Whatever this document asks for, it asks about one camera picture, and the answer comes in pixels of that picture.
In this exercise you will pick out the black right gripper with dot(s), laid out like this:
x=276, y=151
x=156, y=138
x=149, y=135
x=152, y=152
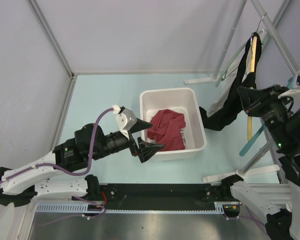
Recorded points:
x=250, y=98

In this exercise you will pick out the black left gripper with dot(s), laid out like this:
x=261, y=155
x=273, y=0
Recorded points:
x=145, y=150

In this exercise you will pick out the red tank top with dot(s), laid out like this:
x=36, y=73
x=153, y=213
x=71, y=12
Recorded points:
x=166, y=130

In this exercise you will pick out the black tank top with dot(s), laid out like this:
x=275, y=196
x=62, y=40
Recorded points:
x=232, y=104

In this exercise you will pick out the pale green plastic hanger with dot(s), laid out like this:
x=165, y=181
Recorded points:
x=231, y=67

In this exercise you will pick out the teal plastic hanger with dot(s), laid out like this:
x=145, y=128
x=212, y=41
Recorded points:
x=252, y=139

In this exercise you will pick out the white tank top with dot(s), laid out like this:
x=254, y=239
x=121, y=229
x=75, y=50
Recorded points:
x=214, y=108

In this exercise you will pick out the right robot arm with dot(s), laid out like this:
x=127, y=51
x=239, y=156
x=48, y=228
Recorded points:
x=284, y=127

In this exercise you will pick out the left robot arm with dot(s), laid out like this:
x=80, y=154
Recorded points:
x=64, y=171

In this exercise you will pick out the white plastic basket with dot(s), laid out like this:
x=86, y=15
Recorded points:
x=182, y=100

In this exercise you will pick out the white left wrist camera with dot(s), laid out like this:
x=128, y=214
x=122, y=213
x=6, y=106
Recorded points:
x=125, y=119

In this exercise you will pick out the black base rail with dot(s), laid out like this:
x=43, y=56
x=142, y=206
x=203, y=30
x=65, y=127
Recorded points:
x=166, y=195

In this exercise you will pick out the white cable duct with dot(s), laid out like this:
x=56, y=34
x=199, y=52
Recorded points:
x=218, y=208

